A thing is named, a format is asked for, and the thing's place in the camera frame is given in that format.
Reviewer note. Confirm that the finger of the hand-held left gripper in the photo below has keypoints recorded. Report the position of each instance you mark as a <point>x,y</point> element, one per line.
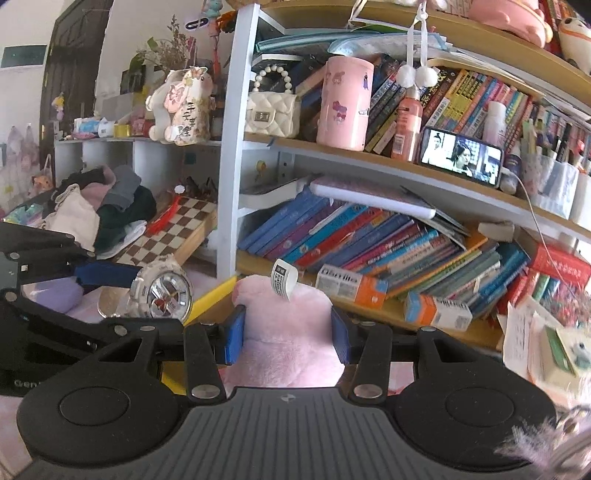
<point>106,274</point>
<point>69,318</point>

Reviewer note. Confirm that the pink tumbler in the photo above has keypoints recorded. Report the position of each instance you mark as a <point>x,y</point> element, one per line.
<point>344,104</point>

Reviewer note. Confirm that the white wrist watch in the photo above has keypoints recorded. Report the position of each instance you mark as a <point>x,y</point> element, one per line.
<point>164,295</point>

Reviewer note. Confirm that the white slim bottle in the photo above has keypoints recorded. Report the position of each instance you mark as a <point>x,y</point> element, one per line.
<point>495,122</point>

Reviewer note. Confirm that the tissue pack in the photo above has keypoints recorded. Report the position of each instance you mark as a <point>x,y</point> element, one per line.
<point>87,128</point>

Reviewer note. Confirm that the pink pig plush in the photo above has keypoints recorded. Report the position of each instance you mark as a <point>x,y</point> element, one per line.
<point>510,21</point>

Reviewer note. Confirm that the smartphone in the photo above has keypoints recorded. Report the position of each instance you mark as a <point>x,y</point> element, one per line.
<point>459,157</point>

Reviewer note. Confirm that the white pen holder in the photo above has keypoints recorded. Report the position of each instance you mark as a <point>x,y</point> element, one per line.
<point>551,184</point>

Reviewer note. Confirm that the white quilted handbag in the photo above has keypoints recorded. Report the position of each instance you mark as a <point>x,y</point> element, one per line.
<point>271,113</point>

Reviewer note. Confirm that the white rabbit figure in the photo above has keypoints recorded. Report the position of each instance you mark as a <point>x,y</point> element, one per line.
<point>182,108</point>

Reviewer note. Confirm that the white cat figure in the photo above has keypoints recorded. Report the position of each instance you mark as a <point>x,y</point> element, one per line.
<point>575,44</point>

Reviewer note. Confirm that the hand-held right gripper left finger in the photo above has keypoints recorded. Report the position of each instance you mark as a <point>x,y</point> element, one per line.
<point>234,334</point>

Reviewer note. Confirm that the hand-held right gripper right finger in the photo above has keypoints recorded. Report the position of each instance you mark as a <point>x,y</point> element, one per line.
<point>340,337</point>

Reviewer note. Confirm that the white printed tag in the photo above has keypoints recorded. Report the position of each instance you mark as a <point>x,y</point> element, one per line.
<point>282,279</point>

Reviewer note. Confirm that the white hanging pompoms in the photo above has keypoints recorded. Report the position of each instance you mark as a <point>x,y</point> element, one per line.
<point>418,76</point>

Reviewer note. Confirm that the pink plush toy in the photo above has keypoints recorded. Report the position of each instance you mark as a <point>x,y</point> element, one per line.
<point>286,332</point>

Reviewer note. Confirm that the loose white papers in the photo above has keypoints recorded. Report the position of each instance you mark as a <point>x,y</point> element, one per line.
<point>521,341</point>

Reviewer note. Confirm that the dried flower bunch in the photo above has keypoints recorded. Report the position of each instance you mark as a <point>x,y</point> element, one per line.
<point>168,46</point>

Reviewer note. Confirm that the dark door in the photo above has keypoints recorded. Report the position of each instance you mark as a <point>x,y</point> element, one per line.
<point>74,69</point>

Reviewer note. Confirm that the pink lotion bottle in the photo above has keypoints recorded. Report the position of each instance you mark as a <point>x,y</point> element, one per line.
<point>406,127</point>

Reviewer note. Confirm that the small plush doll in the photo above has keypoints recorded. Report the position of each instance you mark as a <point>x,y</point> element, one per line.
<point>40,183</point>

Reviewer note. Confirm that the wooden chessboard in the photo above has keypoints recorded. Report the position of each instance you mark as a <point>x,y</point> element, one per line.
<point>184,221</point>

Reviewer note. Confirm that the cream cloth bag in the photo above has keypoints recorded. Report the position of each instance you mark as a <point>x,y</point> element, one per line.
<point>74,214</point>

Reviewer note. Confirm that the white orange medicine box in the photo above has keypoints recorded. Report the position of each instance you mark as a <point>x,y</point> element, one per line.
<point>436,311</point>
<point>351,285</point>

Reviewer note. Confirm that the white low cabinet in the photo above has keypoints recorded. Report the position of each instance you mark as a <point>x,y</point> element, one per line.
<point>138,157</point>

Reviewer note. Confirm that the red plastic tool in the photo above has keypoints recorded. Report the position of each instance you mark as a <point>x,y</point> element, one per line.
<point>164,217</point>

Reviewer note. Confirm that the white thick book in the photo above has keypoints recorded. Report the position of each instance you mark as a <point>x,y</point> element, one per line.
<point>277,191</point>

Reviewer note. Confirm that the row of upright books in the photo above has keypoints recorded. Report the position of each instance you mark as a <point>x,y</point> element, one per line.
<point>466,99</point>

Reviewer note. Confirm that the red box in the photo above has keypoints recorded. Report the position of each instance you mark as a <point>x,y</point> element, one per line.
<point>561,265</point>

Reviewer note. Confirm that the row of leaning blue books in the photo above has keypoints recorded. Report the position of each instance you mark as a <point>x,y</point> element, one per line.
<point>369,244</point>

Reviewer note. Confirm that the white wooden bookshelf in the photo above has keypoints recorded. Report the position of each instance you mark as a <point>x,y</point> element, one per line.
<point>231,138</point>

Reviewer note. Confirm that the stack of papers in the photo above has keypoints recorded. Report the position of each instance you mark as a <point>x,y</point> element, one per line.
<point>351,41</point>

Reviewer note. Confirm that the pink cloth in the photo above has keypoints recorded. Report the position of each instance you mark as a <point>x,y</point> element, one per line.
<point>99,184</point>

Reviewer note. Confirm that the yellow tape roll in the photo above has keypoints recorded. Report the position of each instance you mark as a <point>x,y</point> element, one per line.
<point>122,131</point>

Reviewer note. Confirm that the cream green box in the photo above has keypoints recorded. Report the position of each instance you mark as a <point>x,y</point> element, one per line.
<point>563,355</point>

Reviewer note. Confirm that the dark green cloth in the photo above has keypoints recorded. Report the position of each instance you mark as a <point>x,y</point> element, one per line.
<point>127,217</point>

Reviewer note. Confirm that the purple furry item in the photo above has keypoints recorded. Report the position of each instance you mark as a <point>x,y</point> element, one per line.
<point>540,438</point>

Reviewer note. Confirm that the grey cloth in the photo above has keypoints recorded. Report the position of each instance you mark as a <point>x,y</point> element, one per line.
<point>122,184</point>

